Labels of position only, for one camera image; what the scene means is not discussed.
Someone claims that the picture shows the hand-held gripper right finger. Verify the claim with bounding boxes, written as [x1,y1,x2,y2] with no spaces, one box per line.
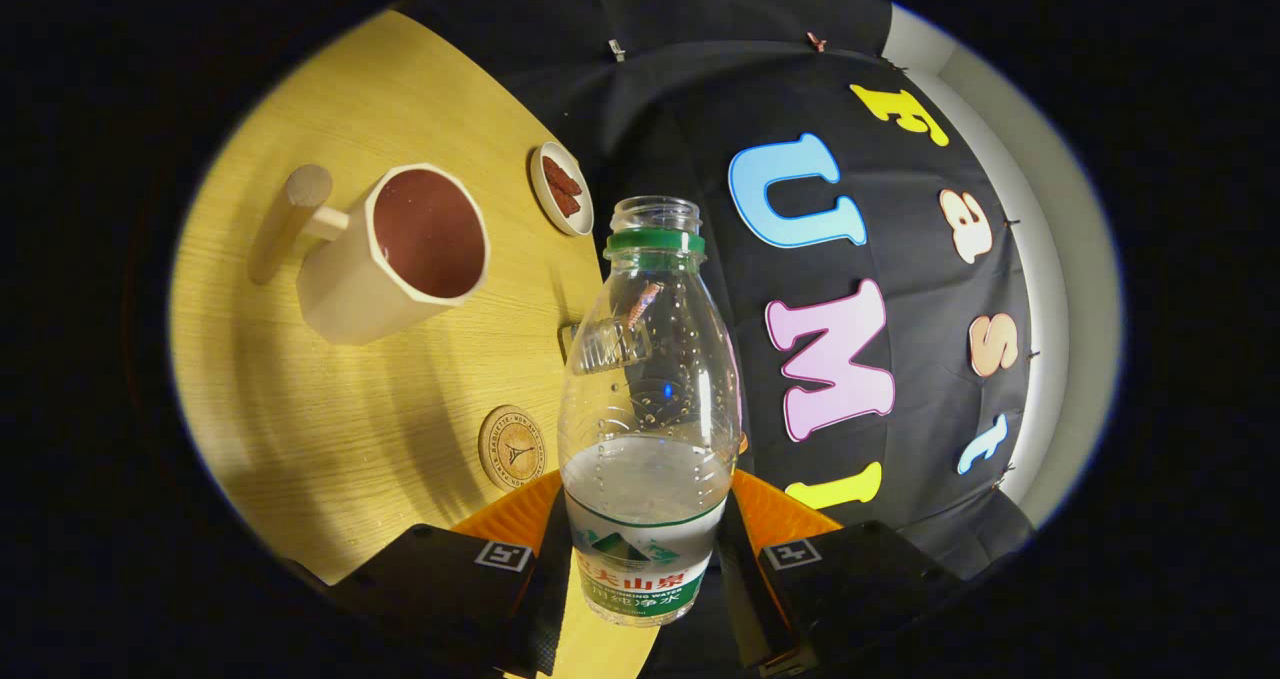
[712,469,963,678]

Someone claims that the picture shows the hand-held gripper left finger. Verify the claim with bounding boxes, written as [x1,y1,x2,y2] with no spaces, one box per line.
[322,469,579,678]

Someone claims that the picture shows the round wooden coaster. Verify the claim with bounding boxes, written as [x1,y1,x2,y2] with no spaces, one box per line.
[477,404,549,492]

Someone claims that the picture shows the clear plastic juice bottle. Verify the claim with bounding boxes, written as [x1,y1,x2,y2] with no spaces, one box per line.
[557,196,746,628]

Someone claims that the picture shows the cream cup with wooden handle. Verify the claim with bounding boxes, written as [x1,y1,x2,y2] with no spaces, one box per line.
[248,163,491,348]

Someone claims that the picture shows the wooden table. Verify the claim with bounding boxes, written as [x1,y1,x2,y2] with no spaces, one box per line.
[168,9,663,679]

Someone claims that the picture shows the black backdrop cloth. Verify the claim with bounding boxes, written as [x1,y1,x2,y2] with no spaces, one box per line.
[390,0,1038,679]

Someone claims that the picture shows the small cream plate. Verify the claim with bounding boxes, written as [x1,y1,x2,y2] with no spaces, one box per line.
[528,141,595,237]

